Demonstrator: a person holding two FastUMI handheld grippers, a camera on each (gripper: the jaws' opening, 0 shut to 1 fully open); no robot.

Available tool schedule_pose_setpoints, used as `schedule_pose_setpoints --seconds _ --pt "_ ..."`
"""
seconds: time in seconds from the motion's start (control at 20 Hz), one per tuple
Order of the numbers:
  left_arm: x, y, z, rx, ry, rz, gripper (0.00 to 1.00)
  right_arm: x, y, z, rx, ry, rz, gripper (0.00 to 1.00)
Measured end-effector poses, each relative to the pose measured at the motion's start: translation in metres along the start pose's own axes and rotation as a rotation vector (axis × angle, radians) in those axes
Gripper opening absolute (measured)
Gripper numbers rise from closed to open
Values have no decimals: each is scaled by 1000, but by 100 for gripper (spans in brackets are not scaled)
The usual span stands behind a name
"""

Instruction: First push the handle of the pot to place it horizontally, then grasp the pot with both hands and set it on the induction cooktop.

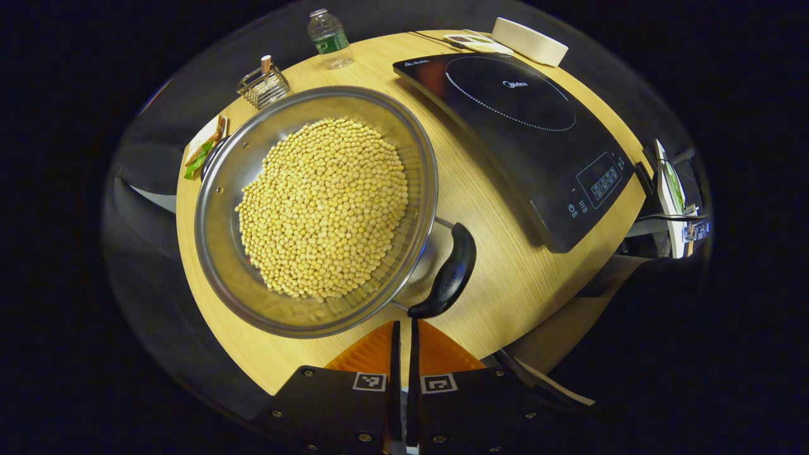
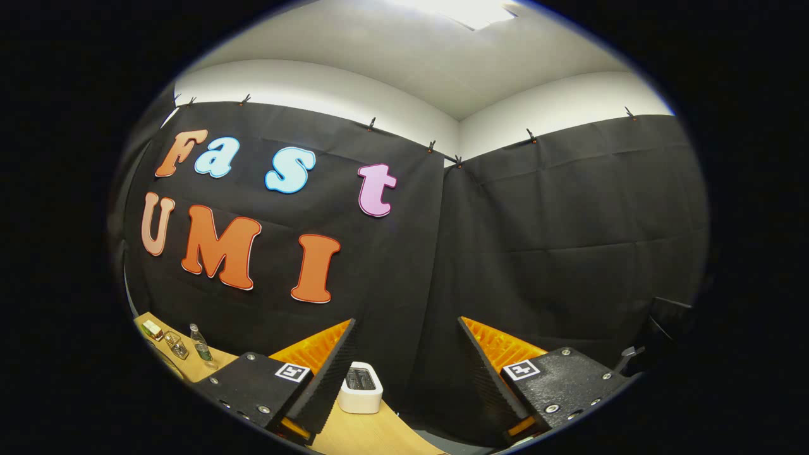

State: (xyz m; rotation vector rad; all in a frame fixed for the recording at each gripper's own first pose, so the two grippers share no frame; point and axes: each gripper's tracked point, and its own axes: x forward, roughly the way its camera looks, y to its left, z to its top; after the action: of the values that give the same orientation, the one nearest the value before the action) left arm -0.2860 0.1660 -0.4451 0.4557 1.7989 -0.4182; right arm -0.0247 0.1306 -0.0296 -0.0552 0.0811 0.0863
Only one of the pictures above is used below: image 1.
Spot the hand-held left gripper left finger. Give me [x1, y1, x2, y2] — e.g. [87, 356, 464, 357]
[253, 320, 402, 455]

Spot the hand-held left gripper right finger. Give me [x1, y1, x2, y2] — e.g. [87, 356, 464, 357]
[406, 318, 595, 455]

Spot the black induction cooktop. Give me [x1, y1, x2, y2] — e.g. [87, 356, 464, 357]
[392, 52, 636, 254]

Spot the pile of yellow soybeans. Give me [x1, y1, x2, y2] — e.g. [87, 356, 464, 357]
[235, 118, 410, 301]

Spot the steel pot with black handle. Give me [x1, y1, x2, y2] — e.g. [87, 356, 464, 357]
[194, 86, 477, 339]

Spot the white toaster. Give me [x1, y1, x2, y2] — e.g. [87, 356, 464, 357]
[491, 17, 569, 68]

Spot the lettuce sandwich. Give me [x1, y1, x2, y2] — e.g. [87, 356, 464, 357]
[185, 117, 227, 181]

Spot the clear plastic water bottle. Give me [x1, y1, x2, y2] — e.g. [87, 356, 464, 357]
[307, 8, 355, 70]

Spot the thin black cable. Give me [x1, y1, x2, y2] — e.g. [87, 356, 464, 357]
[408, 30, 457, 50]

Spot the silver wire basket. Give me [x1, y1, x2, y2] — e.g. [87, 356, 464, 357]
[237, 65, 291, 110]

